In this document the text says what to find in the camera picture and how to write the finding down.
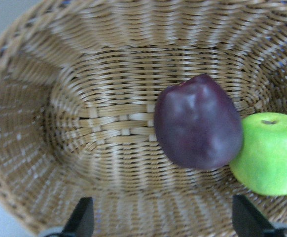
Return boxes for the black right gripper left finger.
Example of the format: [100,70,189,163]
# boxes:
[62,197,94,237]

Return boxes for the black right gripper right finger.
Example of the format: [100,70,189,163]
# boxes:
[232,195,274,237]

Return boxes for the green apple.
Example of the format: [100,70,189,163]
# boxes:
[230,112,287,196]

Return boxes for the dark red apple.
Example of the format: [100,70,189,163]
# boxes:
[154,74,243,170]

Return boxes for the wicker basket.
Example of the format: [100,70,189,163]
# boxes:
[0,0,287,237]

